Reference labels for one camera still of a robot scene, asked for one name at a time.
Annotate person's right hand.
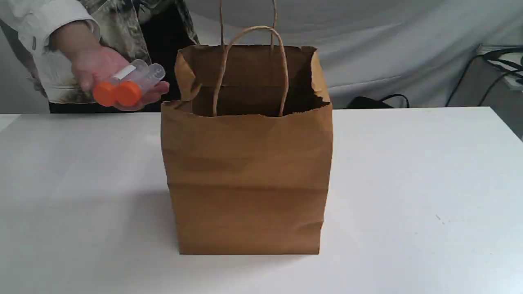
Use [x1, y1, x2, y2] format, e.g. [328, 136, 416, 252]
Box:
[64, 44, 170, 111]

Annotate orange-capped clear tube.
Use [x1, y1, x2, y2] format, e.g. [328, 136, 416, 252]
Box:
[114, 63, 165, 106]
[93, 59, 149, 107]

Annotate brown paper bag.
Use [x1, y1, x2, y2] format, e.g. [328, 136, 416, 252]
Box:
[161, 1, 334, 255]

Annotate person's right forearm white sleeve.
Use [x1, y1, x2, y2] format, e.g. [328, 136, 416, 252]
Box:
[0, 0, 100, 56]

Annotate person's torso patterned jacket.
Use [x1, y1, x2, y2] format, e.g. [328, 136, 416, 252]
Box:
[28, 0, 198, 114]

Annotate grey equipment box right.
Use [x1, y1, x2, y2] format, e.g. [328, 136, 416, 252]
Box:
[445, 44, 523, 139]

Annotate black cables at right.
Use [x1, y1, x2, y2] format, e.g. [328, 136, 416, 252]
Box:
[445, 48, 523, 107]

